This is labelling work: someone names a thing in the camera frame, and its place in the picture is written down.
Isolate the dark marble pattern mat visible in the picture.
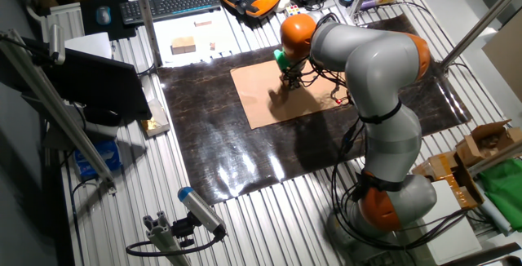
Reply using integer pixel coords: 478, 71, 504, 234
157, 12, 474, 206

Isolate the brown taped cardboard box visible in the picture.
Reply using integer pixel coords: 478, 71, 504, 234
411, 150, 484, 211

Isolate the black camera cable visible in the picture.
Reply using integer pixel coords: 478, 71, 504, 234
125, 228, 226, 258

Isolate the black mouse pad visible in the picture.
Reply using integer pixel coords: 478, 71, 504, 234
79, 0, 138, 42

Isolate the grey camera with blue end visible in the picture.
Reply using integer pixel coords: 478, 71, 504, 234
177, 186, 228, 237

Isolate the green cloth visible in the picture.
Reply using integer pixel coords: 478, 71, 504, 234
479, 157, 522, 233

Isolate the grey computer mouse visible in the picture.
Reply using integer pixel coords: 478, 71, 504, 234
95, 5, 112, 26

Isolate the aluminium extrusion camera mount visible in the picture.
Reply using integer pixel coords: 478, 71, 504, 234
142, 211, 192, 266

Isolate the large white box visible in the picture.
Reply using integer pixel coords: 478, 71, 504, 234
415, 179, 483, 266

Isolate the large wooden block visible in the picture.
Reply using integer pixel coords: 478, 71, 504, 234
170, 35, 197, 55

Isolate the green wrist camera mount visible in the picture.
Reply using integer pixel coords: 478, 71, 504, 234
272, 48, 309, 73

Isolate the blue packet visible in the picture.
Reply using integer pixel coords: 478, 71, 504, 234
73, 139, 122, 180

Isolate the small box with gold item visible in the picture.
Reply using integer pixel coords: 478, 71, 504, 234
140, 97, 171, 139

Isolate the black keyboard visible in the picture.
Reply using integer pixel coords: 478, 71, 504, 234
119, 0, 223, 26

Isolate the black monitor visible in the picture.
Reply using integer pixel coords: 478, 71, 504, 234
22, 37, 153, 127

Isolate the purple cylinder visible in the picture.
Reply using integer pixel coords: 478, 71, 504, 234
359, 0, 383, 12

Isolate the white paper sheet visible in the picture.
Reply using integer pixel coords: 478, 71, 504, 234
153, 11, 237, 65

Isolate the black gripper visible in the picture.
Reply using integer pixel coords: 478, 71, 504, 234
283, 64, 307, 91

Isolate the open cardboard box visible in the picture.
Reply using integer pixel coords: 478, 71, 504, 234
454, 119, 522, 168

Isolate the brown cardboard sheet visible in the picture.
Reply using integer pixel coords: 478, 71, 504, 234
230, 55, 356, 131

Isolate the white flat box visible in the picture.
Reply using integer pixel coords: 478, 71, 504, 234
64, 32, 113, 60

